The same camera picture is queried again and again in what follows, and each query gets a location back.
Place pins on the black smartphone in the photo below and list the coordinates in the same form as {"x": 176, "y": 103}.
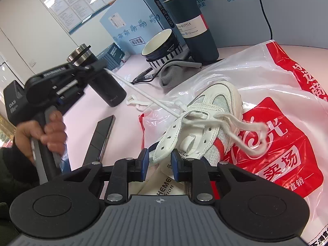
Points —
{"x": 98, "y": 144}

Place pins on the grey cloth pouch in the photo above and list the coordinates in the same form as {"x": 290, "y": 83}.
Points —
{"x": 177, "y": 71}

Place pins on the black steel tumbler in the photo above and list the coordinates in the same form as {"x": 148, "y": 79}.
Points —
{"x": 103, "y": 83}

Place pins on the small dark blue box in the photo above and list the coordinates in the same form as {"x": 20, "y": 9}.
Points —
{"x": 113, "y": 55}

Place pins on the white shoelace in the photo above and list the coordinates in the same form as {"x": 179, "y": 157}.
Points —
{"x": 209, "y": 117}

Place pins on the person left hand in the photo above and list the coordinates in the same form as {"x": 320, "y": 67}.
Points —
{"x": 53, "y": 135}

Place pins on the black white ceramic mug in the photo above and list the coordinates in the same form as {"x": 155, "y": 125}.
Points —
{"x": 161, "y": 48}

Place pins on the dark blue thermos bottle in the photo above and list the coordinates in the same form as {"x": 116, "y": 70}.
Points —
{"x": 193, "y": 28}

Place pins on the person left forearm sleeve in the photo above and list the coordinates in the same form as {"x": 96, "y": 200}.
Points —
{"x": 18, "y": 174}

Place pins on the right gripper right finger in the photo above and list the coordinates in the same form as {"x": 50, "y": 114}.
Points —
{"x": 195, "y": 172}

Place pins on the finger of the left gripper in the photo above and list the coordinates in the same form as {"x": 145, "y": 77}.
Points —
{"x": 97, "y": 66}

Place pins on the black pen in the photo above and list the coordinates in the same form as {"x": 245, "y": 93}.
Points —
{"x": 144, "y": 76}

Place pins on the light blue cardboard box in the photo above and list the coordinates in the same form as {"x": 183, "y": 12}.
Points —
{"x": 249, "y": 22}

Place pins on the white sneaker with stripes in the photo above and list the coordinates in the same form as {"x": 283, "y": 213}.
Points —
{"x": 191, "y": 142}

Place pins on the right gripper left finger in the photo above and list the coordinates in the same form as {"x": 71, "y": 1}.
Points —
{"x": 121, "y": 174}

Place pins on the red white plastic bag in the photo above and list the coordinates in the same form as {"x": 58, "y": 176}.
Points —
{"x": 277, "y": 91}

